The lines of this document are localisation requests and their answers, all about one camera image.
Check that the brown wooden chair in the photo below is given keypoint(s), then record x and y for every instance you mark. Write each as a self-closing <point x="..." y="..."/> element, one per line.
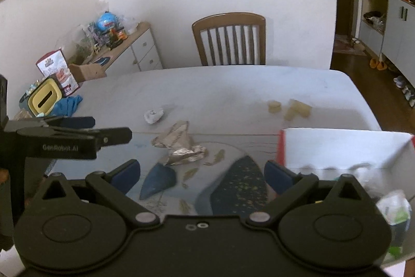
<point x="236" y="38"/>

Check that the white low drawer cabinet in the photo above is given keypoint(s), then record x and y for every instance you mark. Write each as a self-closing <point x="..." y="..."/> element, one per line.
<point x="138" y="53"/>

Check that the red white cardboard box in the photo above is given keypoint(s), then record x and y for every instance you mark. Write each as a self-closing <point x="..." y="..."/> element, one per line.
<point x="381" y="161"/>

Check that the small cardboard box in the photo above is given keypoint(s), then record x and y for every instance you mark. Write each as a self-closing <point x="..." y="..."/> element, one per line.
<point x="83" y="73"/>

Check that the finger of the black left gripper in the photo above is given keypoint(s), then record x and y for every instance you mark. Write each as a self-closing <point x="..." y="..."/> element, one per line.
<point x="108" y="137"/>
<point x="69" y="122"/>

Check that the white green plastic bag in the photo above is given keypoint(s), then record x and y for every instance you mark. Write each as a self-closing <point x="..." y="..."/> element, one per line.
<point x="396" y="210"/>

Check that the yellow lid trash bin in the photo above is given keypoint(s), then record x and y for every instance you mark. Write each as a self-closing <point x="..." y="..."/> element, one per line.
<point x="45" y="96"/>

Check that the silver foil bag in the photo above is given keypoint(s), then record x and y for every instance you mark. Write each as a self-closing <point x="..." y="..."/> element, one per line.
<point x="180" y="145"/>

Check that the yellow slippers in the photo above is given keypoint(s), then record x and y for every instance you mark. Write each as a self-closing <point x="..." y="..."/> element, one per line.
<point x="377" y="65"/>

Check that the blue globe toy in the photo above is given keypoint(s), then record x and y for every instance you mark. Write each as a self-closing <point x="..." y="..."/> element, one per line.
<point x="106" y="22"/>

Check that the red white snack bag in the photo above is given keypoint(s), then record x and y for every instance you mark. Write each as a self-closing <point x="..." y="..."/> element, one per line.
<point x="54" y="63"/>

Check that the beige wooden blocks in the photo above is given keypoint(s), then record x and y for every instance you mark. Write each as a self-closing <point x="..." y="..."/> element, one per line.
<point x="296" y="108"/>

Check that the white crumpled tissue with ring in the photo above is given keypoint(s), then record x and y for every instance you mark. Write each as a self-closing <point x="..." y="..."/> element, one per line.
<point x="154" y="115"/>

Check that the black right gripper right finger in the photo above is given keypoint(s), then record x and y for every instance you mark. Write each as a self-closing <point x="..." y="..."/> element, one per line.
<point x="306" y="200"/>

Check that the white wardrobe cabinet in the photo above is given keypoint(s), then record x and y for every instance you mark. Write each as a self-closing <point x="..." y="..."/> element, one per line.
<point x="387" y="30"/>

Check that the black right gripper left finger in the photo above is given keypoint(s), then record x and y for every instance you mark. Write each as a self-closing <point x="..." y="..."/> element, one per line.
<point x="97" y="200"/>

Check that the blue cloth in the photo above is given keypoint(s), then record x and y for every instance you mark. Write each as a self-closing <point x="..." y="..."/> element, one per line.
<point x="66" y="106"/>

